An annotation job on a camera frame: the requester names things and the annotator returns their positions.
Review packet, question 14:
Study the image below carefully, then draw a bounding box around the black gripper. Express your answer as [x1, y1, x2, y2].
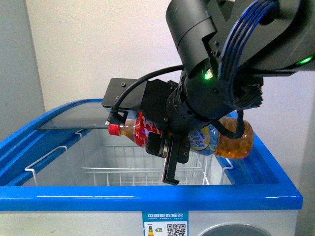
[140, 79, 193, 185]

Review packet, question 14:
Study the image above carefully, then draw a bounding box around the grey round freezer vent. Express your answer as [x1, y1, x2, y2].
[199, 224, 271, 236]

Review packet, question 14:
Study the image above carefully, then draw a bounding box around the iced tea bottle red cap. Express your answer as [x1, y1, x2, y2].
[108, 112, 254, 159]

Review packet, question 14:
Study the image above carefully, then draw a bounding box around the white wire freezer basket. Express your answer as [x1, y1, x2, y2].
[24, 129, 234, 186]

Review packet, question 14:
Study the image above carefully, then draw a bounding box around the white and blue chest freezer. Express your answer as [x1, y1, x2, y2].
[0, 99, 303, 236]

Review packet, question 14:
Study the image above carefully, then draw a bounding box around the blue cable bundle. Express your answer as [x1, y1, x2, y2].
[218, 0, 280, 82]

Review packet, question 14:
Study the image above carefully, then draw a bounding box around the black camera cable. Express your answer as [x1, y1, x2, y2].
[104, 65, 185, 126]

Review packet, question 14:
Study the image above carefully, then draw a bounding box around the sliding glass lid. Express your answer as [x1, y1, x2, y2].
[37, 102, 109, 130]

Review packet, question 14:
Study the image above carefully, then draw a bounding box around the energy label sticker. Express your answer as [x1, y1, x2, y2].
[142, 211, 189, 236]

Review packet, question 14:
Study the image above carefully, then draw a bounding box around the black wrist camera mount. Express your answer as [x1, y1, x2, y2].
[101, 78, 148, 110]

